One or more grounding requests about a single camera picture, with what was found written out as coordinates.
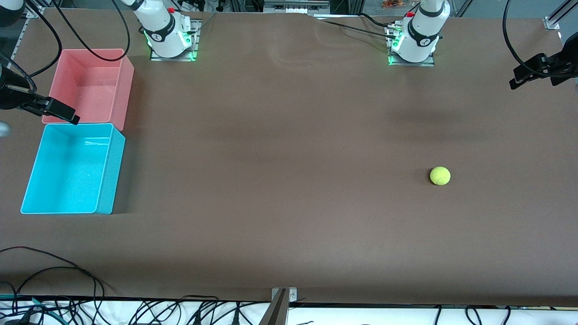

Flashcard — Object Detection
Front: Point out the pink plastic bin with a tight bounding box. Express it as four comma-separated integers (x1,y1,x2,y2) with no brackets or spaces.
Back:
42,48,135,132

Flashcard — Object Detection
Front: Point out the blue plastic bin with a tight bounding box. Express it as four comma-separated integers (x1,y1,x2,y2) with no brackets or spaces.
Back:
20,123,126,215

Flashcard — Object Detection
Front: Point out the yellow tennis ball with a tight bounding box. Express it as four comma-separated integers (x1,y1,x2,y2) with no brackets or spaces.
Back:
429,167,451,186

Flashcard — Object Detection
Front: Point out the brown table cover sheet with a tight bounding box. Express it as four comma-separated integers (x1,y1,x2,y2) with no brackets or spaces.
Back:
0,8,578,308

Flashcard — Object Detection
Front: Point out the grey device box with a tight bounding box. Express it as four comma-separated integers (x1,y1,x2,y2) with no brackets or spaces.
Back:
263,0,331,14

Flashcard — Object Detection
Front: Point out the aluminium frame profile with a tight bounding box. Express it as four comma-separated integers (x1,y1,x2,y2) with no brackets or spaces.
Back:
544,0,578,30
23,0,44,19

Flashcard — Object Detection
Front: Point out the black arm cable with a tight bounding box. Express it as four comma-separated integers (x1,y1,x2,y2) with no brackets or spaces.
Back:
53,0,131,62
502,0,550,69
0,0,63,93

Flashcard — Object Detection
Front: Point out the thin black cable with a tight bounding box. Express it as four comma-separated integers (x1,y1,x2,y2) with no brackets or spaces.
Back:
14,266,105,301
0,246,118,294

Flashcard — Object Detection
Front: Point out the black base cable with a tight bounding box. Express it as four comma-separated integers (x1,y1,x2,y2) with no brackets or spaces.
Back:
323,19,398,39
359,13,398,28

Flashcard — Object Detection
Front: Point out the teal cable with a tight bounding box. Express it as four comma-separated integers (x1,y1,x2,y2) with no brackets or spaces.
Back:
0,293,61,322

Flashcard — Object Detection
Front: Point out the grey metal post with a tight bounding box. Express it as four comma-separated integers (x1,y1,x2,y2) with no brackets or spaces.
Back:
260,289,289,325

